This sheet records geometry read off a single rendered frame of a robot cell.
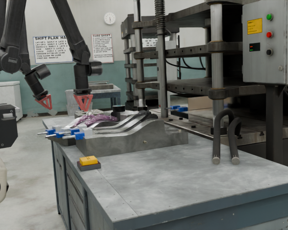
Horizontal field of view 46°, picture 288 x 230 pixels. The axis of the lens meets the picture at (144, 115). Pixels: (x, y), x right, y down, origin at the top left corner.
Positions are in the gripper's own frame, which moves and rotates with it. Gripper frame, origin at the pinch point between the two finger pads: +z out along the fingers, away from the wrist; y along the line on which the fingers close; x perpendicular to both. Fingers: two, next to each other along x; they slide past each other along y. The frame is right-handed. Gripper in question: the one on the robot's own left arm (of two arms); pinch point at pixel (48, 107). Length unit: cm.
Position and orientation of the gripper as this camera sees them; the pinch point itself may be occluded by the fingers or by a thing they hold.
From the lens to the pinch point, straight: 187.2
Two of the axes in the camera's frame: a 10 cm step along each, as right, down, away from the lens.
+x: -7.6, 5.3, -3.6
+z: 4.2, 8.4, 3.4
